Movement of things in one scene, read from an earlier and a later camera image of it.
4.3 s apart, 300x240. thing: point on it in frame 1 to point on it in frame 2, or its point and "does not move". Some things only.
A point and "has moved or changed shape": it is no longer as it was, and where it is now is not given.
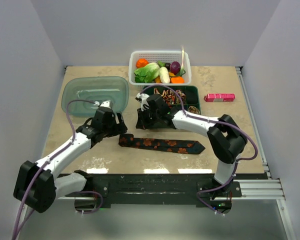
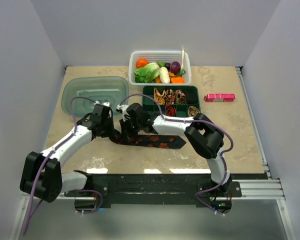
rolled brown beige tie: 193,109 does not move
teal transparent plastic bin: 95,89 does not move
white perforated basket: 159,67 does not move
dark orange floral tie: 181,146 has moved or changed shape
